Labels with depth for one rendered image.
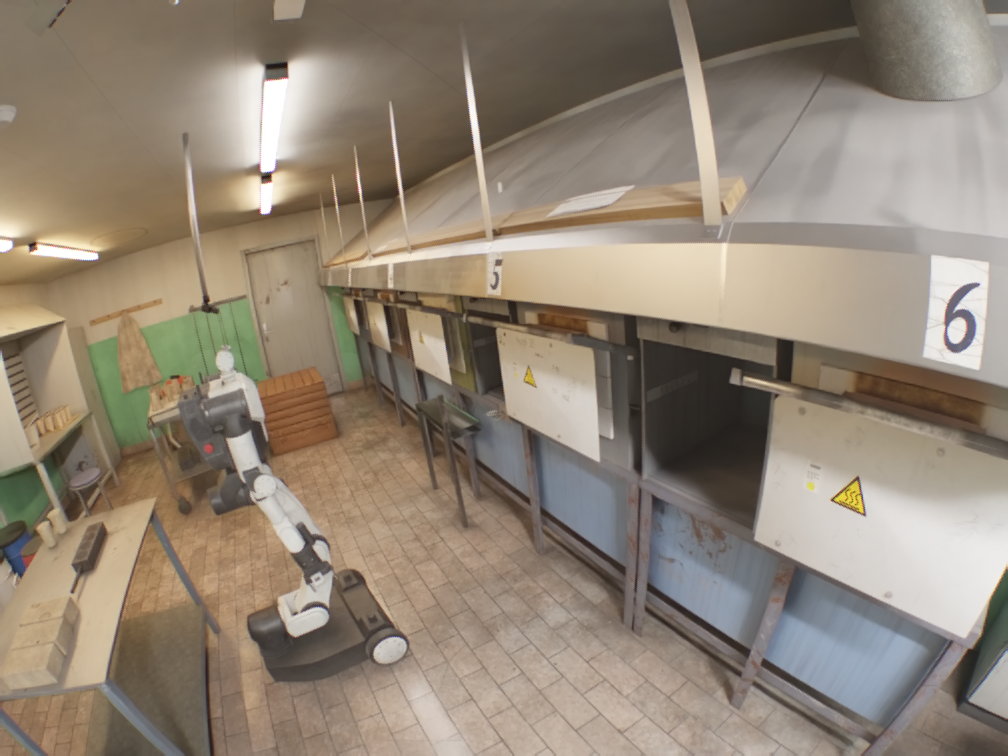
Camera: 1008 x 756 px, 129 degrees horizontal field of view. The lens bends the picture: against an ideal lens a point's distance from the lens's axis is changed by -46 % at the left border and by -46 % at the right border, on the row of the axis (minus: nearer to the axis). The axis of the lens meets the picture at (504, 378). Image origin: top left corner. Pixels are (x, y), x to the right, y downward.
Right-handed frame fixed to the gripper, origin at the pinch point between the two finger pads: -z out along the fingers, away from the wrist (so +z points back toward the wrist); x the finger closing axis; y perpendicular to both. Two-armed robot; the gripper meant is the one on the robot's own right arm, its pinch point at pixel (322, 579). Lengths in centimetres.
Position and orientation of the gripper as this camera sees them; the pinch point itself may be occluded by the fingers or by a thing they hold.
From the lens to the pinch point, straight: 185.9
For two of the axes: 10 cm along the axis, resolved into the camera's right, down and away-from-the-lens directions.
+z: -2.8, -8.7, -4.0
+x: 7.6, -4.6, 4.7
